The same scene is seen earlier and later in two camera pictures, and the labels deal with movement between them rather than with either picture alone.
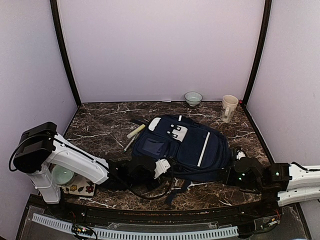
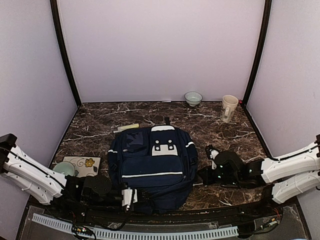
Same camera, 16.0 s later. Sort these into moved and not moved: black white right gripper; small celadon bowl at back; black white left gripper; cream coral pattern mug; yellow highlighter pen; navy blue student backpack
Moved: black white right gripper; black white left gripper; yellow highlighter pen; navy blue student backpack
Not moved: small celadon bowl at back; cream coral pattern mug
